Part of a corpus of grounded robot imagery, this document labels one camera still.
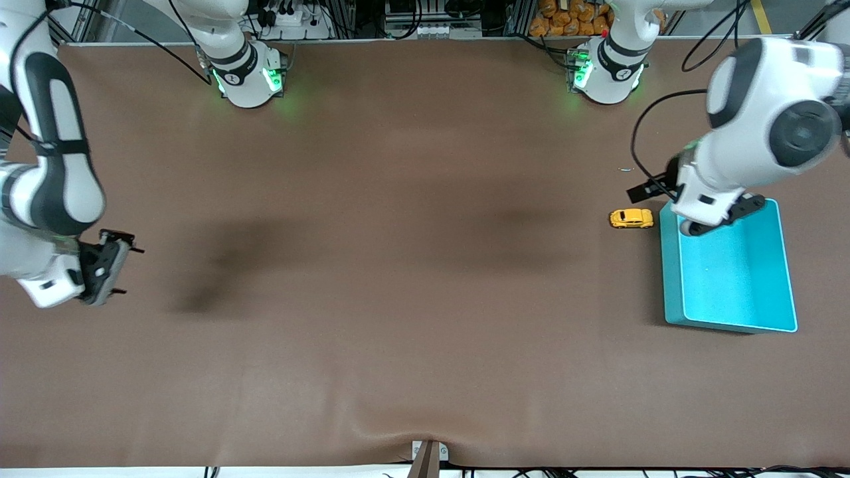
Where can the teal plastic bin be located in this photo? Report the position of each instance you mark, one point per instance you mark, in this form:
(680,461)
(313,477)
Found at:
(737,285)

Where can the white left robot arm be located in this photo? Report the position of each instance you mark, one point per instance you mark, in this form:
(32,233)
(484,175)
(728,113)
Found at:
(764,133)

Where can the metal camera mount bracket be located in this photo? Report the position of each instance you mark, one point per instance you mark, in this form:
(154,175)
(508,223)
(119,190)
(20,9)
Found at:
(428,458)

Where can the yellow beetle toy car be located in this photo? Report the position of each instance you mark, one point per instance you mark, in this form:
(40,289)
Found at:
(631,218)

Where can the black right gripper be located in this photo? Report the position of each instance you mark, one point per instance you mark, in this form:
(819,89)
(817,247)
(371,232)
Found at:
(87,257)

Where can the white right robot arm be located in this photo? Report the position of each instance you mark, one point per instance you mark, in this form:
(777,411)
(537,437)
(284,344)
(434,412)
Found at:
(66,186)

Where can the orange snack bags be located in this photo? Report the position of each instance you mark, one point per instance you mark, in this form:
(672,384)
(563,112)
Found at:
(571,16)

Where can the brown table mat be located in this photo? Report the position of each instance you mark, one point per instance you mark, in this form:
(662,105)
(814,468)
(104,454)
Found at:
(425,299)

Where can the white power strip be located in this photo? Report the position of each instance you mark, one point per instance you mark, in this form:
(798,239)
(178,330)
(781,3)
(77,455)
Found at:
(292,20)

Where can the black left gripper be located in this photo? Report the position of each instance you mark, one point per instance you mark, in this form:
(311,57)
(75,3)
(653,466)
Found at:
(668,179)

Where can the aluminium frame profile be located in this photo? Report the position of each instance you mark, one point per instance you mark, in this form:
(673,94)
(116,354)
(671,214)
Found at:
(73,23)

